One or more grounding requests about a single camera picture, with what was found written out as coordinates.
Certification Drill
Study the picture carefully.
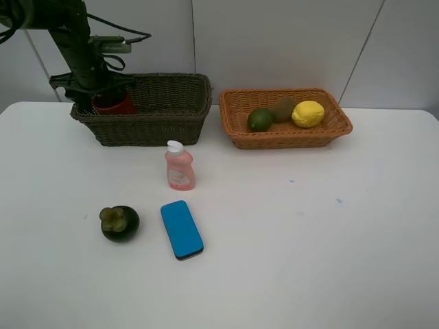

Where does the brown kiwi fruit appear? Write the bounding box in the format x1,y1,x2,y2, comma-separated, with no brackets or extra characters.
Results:
270,96,296,123

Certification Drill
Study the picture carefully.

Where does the green lime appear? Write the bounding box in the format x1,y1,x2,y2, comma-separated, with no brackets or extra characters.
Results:
247,108,273,132

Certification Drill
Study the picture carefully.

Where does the blue board eraser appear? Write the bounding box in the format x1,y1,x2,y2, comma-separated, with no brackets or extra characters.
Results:
161,200,204,260

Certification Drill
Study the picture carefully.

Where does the orange wicker basket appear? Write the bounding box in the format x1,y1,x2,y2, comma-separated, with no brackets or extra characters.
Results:
219,88,353,149

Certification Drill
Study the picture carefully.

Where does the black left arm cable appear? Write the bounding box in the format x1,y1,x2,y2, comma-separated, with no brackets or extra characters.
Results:
0,10,152,73

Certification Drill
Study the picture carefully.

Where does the yellow lemon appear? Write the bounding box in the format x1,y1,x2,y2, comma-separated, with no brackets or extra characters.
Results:
292,101,325,128

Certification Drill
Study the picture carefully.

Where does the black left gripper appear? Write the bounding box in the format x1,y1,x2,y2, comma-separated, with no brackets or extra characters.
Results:
49,51,135,115

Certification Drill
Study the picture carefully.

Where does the pink soap bottle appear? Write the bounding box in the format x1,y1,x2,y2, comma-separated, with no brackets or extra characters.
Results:
165,141,195,191

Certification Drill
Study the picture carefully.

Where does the dark brown wicker basket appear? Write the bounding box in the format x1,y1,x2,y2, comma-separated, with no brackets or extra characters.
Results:
71,73,212,147

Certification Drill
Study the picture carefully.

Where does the red plastic cup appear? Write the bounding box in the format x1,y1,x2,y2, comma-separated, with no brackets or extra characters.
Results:
92,90,137,115

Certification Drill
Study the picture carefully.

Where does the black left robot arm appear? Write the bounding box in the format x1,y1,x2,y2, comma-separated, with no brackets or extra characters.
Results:
1,1,134,114

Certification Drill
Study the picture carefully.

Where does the dark purple mangosteen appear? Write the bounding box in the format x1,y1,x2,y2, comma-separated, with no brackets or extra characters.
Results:
99,206,140,243

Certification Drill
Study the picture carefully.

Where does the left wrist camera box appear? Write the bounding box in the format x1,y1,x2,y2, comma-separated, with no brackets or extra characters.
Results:
88,36,132,54

